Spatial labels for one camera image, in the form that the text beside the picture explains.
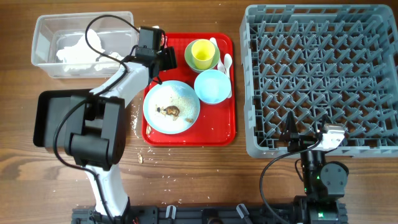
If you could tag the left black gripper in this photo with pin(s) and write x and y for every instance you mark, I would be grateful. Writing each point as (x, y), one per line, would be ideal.
(170, 58)

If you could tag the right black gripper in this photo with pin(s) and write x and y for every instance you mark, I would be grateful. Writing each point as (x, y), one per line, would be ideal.
(300, 140)

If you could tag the green bowl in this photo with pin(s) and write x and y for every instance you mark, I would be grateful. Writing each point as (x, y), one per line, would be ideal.
(189, 58)

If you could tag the yellow cup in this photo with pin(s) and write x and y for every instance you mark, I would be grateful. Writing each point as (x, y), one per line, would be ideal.
(203, 52)

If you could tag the light blue bowl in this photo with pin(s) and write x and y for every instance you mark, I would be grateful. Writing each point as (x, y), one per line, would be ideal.
(212, 86)

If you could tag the small white napkin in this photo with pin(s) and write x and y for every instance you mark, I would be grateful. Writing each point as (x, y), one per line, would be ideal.
(107, 63)

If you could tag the large white napkin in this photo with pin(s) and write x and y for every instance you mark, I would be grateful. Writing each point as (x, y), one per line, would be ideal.
(80, 53)

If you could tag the red snack wrapper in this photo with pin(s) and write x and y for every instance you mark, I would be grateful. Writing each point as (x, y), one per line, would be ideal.
(164, 41)

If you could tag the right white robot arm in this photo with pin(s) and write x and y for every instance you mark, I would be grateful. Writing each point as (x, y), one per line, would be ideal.
(324, 182)

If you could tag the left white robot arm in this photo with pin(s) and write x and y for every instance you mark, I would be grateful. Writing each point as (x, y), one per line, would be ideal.
(102, 166)

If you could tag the grey dishwasher rack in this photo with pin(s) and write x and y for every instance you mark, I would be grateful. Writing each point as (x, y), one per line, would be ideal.
(316, 61)

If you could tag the clear plastic waste bin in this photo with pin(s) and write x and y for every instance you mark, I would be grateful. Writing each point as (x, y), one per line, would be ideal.
(54, 32)

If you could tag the light blue plate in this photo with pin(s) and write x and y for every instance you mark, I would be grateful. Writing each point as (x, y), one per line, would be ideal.
(170, 93)

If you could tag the red serving tray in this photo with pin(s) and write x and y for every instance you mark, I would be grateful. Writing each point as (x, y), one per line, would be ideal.
(216, 124)

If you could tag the white plastic fork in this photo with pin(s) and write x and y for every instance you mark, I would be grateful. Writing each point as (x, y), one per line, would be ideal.
(219, 65)

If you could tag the white plastic spoon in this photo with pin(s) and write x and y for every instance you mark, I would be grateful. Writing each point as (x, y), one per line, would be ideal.
(228, 61)

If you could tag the food crumb on table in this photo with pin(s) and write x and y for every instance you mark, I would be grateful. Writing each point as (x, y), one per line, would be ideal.
(140, 159)

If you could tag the black rectangular tray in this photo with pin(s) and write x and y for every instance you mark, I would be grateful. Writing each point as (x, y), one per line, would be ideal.
(46, 118)

